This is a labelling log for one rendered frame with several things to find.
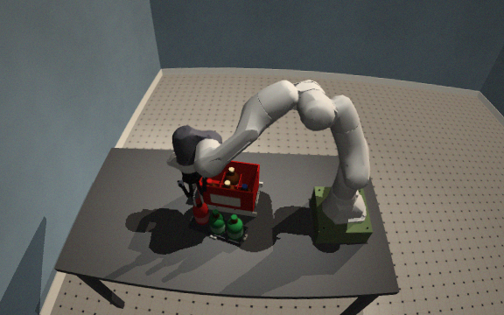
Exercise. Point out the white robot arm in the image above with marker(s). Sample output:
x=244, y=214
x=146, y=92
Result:
x=195, y=148

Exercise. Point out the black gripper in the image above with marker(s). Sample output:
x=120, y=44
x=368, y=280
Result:
x=190, y=180

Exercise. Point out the green bottle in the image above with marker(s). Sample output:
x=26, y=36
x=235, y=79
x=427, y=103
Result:
x=217, y=223
x=234, y=228

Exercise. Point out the brown bottle with red cap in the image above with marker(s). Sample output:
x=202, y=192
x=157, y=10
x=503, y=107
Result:
x=210, y=183

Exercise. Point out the red bottle with pink label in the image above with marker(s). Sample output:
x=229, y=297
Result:
x=201, y=212

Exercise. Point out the red crate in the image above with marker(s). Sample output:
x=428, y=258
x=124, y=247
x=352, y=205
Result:
x=234, y=198

